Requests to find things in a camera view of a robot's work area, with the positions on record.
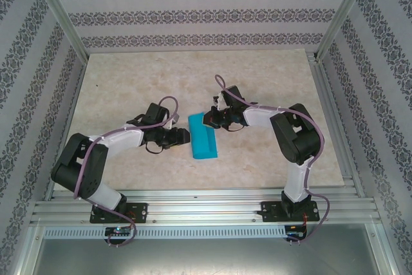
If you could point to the blue cloth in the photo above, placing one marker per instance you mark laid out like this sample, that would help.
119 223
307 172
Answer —
201 139

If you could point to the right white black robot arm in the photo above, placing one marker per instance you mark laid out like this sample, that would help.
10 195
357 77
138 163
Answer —
257 117

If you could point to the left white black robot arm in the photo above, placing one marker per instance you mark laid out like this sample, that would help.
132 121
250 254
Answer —
125 138

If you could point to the grey metal sheet panel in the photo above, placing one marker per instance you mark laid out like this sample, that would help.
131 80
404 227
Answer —
206 255

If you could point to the left small circuit board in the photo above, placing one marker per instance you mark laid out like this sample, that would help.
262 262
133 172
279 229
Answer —
117 231

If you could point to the small circuit board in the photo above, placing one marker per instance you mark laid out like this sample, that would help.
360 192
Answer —
294 232
117 231

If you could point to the right small circuit board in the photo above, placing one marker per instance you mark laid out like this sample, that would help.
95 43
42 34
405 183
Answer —
294 232

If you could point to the long aluminium base rail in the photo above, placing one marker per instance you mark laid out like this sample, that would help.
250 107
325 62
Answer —
202 207

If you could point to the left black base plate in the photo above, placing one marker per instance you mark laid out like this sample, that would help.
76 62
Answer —
141 212

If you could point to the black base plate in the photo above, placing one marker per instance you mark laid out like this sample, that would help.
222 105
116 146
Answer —
268 212
141 212

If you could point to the aluminium side rail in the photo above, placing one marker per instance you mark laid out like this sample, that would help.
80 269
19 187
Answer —
75 94
326 94

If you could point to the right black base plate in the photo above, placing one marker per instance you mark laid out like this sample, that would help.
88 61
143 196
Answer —
268 212

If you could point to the aluminium frame post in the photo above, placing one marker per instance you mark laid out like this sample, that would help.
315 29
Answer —
346 7
57 7

